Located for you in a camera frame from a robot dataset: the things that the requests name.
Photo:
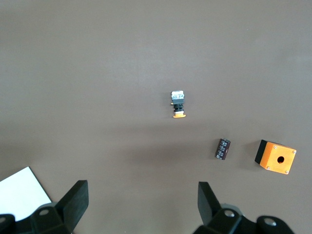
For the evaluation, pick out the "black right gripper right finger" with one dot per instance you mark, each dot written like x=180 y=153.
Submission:
x=209 y=212

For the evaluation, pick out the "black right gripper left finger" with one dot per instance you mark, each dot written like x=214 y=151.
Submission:
x=70 y=209

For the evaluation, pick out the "white drawer cabinet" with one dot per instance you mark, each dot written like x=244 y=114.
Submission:
x=19 y=192

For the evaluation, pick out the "small black contact block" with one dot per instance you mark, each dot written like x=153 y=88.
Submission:
x=222 y=149

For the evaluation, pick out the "orange button enclosure box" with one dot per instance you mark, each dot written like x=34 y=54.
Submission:
x=278 y=158

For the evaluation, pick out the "orange push button switch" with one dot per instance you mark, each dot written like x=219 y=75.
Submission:
x=178 y=102

